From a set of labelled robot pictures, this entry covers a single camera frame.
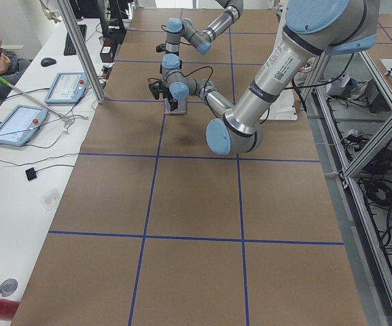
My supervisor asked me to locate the aluminium frame post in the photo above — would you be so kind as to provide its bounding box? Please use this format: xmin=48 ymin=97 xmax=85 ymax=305
xmin=56 ymin=0 xmax=105 ymax=104

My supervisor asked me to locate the black computer mouse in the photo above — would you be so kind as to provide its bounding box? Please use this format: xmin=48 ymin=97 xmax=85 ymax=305
xmin=40 ymin=57 xmax=56 ymax=67

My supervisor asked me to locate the aluminium frame rack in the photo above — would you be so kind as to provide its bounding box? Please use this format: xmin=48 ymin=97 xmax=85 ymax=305
xmin=302 ymin=43 xmax=392 ymax=325

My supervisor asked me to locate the teach pendant tablet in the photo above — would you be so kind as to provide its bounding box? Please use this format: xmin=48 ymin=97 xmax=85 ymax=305
xmin=45 ymin=72 xmax=89 ymax=105
xmin=0 ymin=105 xmax=49 ymax=147

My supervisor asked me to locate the round grey metal disc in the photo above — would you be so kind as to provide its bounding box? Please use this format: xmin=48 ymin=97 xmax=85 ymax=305
xmin=0 ymin=278 xmax=18 ymax=297

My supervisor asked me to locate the small black box white label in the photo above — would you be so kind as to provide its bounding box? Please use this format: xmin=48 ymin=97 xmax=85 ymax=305
xmin=100 ymin=37 xmax=120 ymax=63

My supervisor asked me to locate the near teach pendant tablet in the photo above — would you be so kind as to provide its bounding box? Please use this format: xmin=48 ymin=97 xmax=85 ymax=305
xmin=0 ymin=105 xmax=49 ymax=147

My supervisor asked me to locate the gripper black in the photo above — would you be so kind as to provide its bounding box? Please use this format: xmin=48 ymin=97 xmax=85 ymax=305
xmin=165 ymin=91 xmax=179 ymax=112

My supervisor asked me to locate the reacher grabber stick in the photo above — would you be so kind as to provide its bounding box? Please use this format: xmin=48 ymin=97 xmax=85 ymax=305
xmin=0 ymin=77 xmax=90 ymax=130

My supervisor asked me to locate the far teach pendant tablet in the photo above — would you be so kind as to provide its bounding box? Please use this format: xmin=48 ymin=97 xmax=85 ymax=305
xmin=45 ymin=72 xmax=89 ymax=105

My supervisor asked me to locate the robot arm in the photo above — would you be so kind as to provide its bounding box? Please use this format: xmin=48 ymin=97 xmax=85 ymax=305
xmin=156 ymin=0 xmax=244 ymax=56
xmin=161 ymin=1 xmax=380 ymax=155

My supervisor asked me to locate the small black square device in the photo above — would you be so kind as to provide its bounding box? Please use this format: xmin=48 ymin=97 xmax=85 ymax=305
xmin=25 ymin=167 xmax=37 ymax=181

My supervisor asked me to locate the black keyboard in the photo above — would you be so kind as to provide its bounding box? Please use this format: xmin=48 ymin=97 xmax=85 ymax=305
xmin=63 ymin=24 xmax=88 ymax=56

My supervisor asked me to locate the black monitor stand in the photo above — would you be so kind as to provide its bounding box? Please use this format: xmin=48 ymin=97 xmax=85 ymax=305
xmin=96 ymin=0 xmax=126 ymax=45

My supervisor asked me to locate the pink and grey towel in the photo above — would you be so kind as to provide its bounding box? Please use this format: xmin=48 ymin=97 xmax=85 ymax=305
xmin=164 ymin=98 xmax=187 ymax=115

